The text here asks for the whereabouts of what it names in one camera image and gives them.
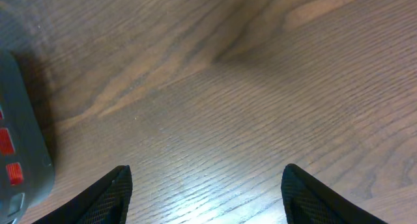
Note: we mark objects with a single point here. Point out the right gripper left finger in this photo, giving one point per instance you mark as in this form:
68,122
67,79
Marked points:
105,201

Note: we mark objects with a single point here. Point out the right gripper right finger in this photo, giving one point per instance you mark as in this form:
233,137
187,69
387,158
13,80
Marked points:
306,200

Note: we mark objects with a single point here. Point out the orange pasta packet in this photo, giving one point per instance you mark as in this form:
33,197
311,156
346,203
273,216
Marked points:
11,159

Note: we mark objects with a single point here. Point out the grey plastic basket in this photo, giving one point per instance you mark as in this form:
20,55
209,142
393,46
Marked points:
27,173

